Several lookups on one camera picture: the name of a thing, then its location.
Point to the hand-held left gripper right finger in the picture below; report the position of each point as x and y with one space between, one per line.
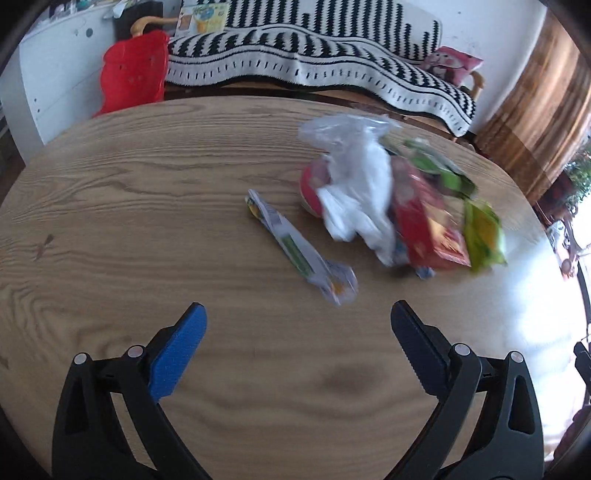
420 346

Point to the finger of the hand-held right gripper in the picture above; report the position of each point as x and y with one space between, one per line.
582 361

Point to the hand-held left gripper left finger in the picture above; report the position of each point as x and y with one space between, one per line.
178 350

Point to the red snack packet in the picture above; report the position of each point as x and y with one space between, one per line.
420 221

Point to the bright green snack packet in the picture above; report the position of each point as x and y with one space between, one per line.
485 237

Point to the long white printed wrapper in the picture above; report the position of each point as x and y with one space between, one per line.
295 249

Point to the clear plastic bag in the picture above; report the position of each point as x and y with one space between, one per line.
364 184

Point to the dark green packet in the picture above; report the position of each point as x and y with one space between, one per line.
438 168

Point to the red round container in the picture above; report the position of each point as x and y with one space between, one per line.
310 194

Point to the green potted plant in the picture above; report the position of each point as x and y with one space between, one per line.
581 180

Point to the brown patterned curtain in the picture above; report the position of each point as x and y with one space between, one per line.
535 115

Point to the red plastic child chair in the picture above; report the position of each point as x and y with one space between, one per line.
134 74

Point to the pink cartoon cushion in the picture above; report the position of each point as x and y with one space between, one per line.
452 62

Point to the white cabinet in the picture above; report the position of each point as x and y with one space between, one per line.
60 69

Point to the black white striped sofa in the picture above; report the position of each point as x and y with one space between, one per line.
323 50

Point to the colourful picture book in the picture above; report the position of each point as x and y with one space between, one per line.
205 18

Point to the black box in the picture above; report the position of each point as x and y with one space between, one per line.
129 21

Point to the wooden sofa frame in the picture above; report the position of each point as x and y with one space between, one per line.
152 21

